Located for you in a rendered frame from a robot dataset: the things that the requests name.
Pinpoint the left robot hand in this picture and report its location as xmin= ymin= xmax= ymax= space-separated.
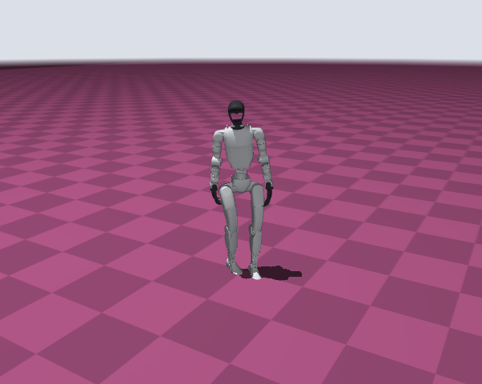
xmin=263 ymin=182 xmax=273 ymax=206

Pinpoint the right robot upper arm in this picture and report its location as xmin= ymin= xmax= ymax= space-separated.
xmin=212 ymin=130 xmax=224 ymax=166

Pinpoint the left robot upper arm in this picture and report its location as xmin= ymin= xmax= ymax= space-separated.
xmin=251 ymin=127 xmax=268 ymax=164

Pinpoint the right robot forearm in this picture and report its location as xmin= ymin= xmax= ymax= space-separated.
xmin=210 ymin=157 xmax=220 ymax=188

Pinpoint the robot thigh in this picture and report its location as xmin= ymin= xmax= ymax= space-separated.
xmin=219 ymin=182 xmax=239 ymax=235
xmin=248 ymin=182 xmax=264 ymax=237

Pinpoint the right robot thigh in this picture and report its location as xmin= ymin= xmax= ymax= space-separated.
xmin=219 ymin=182 xmax=239 ymax=235

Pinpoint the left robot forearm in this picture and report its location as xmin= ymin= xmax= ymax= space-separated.
xmin=261 ymin=155 xmax=273 ymax=187

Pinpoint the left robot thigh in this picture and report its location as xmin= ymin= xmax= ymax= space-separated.
xmin=248 ymin=182 xmax=264 ymax=237

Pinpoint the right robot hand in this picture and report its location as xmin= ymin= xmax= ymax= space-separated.
xmin=210 ymin=184 xmax=222 ymax=205

